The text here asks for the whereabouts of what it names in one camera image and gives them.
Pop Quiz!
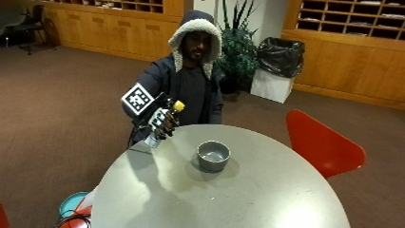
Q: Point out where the black cable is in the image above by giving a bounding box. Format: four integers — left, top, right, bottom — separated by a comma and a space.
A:
55, 208, 92, 228

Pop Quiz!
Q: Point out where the white marker cube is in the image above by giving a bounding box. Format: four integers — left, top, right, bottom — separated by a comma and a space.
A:
120, 82, 156, 117

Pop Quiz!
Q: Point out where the red and white bag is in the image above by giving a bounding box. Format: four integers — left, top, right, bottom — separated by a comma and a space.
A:
59, 186, 99, 228

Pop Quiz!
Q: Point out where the green potted plant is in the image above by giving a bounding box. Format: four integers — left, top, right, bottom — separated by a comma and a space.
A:
215, 0, 261, 95

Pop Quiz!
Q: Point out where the white waste bin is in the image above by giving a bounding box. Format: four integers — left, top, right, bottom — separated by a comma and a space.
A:
249, 67, 294, 105

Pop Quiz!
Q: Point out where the black bin bag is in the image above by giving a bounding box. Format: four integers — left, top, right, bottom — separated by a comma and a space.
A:
256, 36, 306, 79

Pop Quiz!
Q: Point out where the wooden pigeonhole cabinet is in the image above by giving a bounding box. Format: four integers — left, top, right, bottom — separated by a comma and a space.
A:
25, 0, 187, 63
281, 0, 405, 111

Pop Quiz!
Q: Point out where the red chair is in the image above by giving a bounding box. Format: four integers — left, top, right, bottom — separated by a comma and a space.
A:
285, 109, 368, 180
0, 202, 12, 228

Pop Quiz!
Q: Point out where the yellow capped plastic bottle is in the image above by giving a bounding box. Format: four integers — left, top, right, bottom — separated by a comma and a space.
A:
143, 100, 187, 149

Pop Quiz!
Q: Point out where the the person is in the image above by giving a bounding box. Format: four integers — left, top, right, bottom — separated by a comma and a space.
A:
121, 9, 227, 150

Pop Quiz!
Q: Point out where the black chair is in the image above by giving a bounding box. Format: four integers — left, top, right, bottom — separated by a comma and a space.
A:
12, 4, 59, 56

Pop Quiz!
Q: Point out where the grey metal bowl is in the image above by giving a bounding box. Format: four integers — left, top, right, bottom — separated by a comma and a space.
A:
196, 140, 232, 173

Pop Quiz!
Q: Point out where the teal round lid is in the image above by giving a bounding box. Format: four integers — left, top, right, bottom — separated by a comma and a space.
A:
59, 191, 91, 219

